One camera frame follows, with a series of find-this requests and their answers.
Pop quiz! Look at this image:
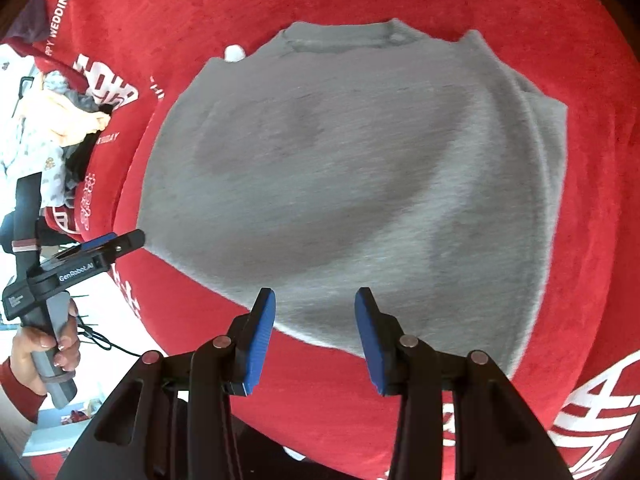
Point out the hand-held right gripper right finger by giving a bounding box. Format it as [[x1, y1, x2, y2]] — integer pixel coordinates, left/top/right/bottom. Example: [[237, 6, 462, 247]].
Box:
[[354, 287, 574, 480]]

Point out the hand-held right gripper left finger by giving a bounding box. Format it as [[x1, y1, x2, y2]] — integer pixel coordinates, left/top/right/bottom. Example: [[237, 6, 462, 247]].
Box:
[[72, 287, 277, 480]]

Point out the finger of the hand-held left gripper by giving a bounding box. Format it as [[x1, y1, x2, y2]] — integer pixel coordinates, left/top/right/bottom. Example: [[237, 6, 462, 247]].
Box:
[[97, 229, 146, 263], [47, 233, 119, 261]]

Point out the grey sweater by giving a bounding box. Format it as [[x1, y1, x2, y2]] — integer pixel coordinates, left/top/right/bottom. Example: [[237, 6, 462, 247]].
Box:
[[136, 18, 569, 380]]

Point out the person's left forearm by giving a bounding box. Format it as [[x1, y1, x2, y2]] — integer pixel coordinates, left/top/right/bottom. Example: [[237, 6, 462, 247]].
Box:
[[0, 357, 49, 424]]

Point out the person's left hand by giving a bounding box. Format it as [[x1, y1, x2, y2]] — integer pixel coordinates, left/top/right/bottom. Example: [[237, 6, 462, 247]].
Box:
[[11, 300, 82, 396]]

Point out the white patterned cloth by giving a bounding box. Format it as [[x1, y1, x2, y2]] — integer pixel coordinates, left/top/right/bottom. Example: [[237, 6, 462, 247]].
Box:
[[0, 87, 68, 208]]

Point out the cream cloth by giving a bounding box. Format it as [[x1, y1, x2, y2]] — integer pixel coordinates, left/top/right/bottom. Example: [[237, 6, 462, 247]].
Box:
[[44, 94, 112, 148]]

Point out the grey patterned cloth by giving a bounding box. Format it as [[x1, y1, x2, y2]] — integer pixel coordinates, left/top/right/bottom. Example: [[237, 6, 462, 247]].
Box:
[[42, 71, 103, 113]]

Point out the red printed blanket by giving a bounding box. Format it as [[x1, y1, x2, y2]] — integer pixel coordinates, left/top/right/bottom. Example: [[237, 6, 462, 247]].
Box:
[[20, 0, 640, 480]]

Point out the black cable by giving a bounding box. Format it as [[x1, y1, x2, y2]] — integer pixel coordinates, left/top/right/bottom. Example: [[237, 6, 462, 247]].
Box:
[[75, 305, 147, 361]]

